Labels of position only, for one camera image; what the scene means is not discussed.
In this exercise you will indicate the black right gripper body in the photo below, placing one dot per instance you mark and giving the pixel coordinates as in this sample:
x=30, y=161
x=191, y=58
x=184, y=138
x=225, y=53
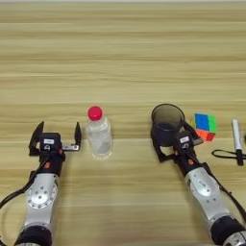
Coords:
x=185, y=160

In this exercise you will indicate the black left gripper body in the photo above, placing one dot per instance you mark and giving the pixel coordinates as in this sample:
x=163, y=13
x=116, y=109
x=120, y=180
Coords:
x=53, y=161

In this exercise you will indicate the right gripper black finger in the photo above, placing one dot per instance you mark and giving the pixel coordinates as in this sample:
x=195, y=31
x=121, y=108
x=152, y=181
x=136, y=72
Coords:
x=191, y=129
x=155, y=144

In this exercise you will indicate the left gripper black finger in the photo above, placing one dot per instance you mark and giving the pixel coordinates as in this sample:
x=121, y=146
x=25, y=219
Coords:
x=78, y=134
x=35, y=137

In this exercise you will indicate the colourful puzzle cube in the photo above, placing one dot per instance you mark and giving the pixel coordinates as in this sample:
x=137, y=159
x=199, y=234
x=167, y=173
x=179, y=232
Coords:
x=205, y=123

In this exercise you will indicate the clear bottle with red cap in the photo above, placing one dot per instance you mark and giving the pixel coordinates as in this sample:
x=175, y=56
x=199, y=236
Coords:
x=99, y=134

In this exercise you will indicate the black mesh cup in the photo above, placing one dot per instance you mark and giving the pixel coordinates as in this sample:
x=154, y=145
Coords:
x=165, y=123

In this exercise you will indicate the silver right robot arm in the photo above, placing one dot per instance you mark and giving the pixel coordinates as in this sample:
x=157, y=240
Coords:
x=211, y=195

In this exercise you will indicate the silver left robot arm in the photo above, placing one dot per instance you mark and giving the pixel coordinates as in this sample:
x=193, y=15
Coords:
x=40, y=201

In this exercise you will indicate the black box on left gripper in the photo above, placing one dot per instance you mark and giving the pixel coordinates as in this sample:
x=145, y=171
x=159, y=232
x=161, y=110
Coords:
x=50, y=142

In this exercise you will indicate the white marker pen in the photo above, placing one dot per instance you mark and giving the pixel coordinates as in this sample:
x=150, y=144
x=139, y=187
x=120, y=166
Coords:
x=237, y=137

